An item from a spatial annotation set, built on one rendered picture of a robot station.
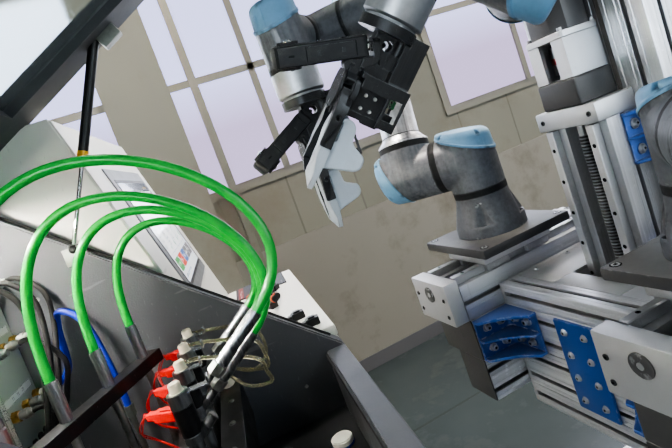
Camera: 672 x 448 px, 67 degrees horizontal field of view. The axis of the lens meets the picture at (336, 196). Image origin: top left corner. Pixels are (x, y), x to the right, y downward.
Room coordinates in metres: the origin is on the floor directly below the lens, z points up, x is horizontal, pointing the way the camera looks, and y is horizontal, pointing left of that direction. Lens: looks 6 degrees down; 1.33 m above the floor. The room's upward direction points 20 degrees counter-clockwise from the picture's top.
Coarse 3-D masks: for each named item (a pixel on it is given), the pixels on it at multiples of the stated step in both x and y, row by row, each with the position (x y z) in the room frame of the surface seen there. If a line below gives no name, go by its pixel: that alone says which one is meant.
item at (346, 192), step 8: (336, 176) 0.78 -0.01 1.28; (320, 184) 0.77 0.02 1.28; (336, 184) 0.78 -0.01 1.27; (344, 184) 0.78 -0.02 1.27; (352, 184) 0.79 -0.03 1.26; (336, 192) 0.78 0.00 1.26; (344, 192) 0.78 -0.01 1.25; (352, 192) 0.79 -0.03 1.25; (360, 192) 0.79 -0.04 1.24; (336, 200) 0.77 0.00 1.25; (344, 200) 0.78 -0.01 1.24; (352, 200) 0.79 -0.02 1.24; (328, 208) 0.78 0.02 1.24; (336, 208) 0.78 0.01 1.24; (336, 216) 0.78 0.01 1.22
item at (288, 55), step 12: (348, 36) 0.61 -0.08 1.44; (360, 36) 0.59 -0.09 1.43; (276, 48) 0.59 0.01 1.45; (288, 48) 0.59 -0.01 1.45; (300, 48) 0.59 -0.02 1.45; (312, 48) 0.59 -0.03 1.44; (324, 48) 0.59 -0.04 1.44; (336, 48) 0.59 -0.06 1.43; (348, 48) 0.59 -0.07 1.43; (360, 48) 0.59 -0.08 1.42; (276, 60) 0.59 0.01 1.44; (288, 60) 0.59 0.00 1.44; (300, 60) 0.59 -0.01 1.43; (312, 60) 0.59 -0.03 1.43; (324, 60) 0.59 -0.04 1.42; (336, 60) 0.59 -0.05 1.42
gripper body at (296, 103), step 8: (304, 96) 0.77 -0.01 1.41; (312, 96) 0.77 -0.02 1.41; (320, 96) 0.78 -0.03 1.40; (288, 104) 0.78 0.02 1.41; (296, 104) 0.77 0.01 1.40; (304, 104) 0.79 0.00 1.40; (312, 104) 0.79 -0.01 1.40; (320, 104) 0.79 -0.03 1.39; (304, 112) 0.78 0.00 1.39; (320, 112) 0.79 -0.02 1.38; (312, 128) 0.78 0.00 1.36; (304, 136) 0.78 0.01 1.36; (304, 144) 0.77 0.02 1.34; (360, 152) 0.78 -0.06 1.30
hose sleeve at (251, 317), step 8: (248, 312) 0.64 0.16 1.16; (256, 312) 0.64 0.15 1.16; (248, 320) 0.64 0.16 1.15; (256, 320) 0.64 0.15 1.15; (240, 328) 0.63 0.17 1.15; (248, 328) 0.63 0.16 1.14; (232, 336) 0.63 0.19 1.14; (240, 336) 0.63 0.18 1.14; (232, 344) 0.63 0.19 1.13; (240, 344) 0.63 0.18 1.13; (224, 352) 0.63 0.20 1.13; (232, 352) 0.63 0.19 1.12; (216, 360) 0.63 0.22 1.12; (224, 360) 0.63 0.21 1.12
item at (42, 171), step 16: (64, 160) 0.61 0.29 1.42; (80, 160) 0.61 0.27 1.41; (96, 160) 0.62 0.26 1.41; (112, 160) 0.62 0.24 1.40; (128, 160) 0.62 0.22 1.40; (144, 160) 0.63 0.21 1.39; (160, 160) 0.64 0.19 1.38; (32, 176) 0.60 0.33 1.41; (192, 176) 0.64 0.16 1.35; (0, 192) 0.60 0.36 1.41; (224, 192) 0.64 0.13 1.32; (240, 208) 0.65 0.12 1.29; (256, 224) 0.65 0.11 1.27; (272, 240) 0.65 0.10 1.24; (272, 256) 0.65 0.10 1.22; (272, 272) 0.65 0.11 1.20; (272, 288) 0.65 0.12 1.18; (256, 304) 0.64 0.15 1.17
